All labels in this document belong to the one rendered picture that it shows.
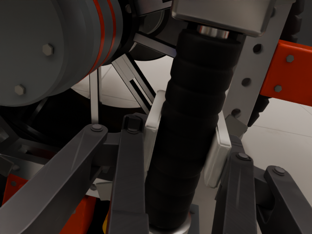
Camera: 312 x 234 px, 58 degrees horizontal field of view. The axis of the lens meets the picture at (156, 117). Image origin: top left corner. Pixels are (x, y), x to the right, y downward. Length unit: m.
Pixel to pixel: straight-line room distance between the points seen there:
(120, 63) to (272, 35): 0.25
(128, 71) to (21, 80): 0.26
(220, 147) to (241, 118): 0.25
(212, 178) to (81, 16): 0.19
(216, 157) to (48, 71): 0.16
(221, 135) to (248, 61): 0.23
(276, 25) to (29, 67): 0.28
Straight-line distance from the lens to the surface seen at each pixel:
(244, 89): 0.39
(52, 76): 0.26
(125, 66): 0.50
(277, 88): 0.40
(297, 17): 0.48
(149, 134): 0.16
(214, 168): 0.17
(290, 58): 0.39
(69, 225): 0.55
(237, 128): 0.41
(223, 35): 0.16
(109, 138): 0.15
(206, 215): 1.45
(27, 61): 0.27
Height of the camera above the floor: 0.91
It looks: 23 degrees down
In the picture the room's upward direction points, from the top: 13 degrees clockwise
